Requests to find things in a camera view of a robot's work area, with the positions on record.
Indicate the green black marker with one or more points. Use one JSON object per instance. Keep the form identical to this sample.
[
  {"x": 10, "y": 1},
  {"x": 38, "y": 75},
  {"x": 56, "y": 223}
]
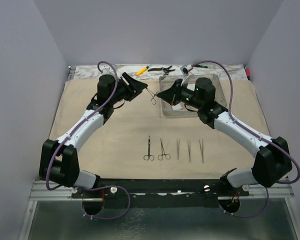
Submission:
[{"x": 200, "y": 66}]

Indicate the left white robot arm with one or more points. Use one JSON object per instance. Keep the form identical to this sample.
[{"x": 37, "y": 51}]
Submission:
[{"x": 59, "y": 158}]

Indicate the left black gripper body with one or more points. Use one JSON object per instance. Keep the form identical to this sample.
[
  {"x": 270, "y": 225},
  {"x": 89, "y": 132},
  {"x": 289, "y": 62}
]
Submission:
[{"x": 124, "y": 91}]

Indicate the red marker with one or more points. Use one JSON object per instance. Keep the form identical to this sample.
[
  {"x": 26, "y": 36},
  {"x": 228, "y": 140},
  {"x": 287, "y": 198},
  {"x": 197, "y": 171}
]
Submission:
[{"x": 247, "y": 71}]

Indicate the beige surgical wrap cloth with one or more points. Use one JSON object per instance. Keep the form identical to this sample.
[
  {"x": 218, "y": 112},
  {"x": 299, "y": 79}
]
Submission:
[{"x": 116, "y": 150}]

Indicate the steel forceps clamp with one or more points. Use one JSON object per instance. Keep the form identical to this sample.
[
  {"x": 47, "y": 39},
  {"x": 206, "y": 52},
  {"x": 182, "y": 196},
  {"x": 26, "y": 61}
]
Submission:
[{"x": 149, "y": 156}]

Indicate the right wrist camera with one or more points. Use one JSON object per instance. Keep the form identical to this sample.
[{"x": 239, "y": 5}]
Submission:
[{"x": 186, "y": 71}]

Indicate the aluminium extrusion rail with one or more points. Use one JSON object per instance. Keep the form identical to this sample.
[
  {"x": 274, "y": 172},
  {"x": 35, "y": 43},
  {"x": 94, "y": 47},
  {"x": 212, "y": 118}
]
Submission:
[{"x": 39, "y": 192}]

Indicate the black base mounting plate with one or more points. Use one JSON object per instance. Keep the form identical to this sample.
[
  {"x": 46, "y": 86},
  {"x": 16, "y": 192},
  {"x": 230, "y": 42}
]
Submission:
[{"x": 157, "y": 193}]

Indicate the steel tweezers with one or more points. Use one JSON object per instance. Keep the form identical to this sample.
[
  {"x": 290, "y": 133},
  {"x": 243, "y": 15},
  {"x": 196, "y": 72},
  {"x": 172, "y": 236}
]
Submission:
[
  {"x": 201, "y": 145},
  {"x": 178, "y": 149},
  {"x": 189, "y": 150}
]

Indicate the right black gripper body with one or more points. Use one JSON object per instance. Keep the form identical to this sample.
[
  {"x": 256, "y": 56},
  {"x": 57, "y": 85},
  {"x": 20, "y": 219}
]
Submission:
[{"x": 178, "y": 96}]

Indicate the steel hemostat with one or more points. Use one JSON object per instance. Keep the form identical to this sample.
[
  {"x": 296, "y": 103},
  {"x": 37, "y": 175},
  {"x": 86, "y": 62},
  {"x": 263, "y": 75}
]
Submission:
[{"x": 153, "y": 96}]

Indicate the yellow black marker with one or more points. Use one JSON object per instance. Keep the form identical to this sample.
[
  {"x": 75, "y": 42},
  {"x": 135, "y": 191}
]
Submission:
[{"x": 140, "y": 72}]

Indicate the wire mesh instrument tray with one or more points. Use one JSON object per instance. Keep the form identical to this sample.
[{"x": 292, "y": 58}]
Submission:
[{"x": 167, "y": 81}]

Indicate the white gauze pad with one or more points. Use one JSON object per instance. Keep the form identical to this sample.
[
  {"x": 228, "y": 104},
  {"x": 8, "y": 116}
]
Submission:
[{"x": 177, "y": 107}]

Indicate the curved steel clamp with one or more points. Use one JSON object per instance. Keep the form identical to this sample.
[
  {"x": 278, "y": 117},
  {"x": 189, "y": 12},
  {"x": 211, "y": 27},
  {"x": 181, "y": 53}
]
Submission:
[{"x": 163, "y": 154}]

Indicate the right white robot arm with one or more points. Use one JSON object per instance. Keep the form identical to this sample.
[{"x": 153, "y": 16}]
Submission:
[{"x": 271, "y": 161}]

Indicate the black handled pliers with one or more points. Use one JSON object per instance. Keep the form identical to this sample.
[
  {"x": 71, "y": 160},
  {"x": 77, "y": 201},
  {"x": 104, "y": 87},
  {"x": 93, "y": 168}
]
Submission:
[{"x": 165, "y": 70}]

